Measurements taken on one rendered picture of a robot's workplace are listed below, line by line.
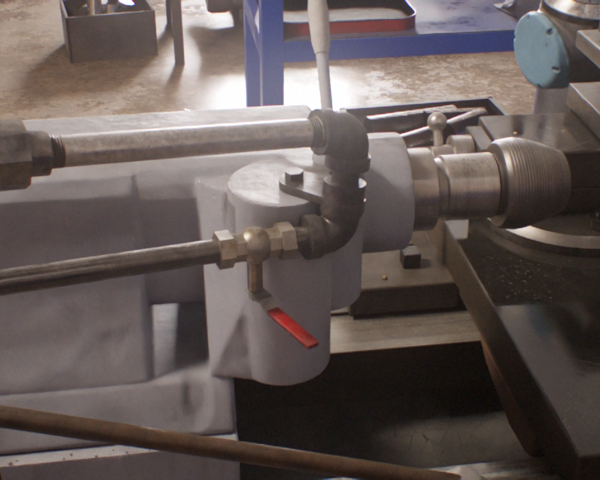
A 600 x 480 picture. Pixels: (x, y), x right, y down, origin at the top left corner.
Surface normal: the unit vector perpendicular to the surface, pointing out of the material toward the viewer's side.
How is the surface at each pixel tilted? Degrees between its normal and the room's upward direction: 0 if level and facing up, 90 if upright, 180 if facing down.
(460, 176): 42
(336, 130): 63
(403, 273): 0
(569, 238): 50
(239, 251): 67
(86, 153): 81
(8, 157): 56
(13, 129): 13
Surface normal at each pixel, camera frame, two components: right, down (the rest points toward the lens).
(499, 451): 0.25, -0.82
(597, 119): -0.99, 0.06
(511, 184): -0.53, 0.06
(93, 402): 0.13, 0.02
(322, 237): 0.37, 0.00
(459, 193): 0.15, 0.26
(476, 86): 0.00, -0.87
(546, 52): -0.91, 0.27
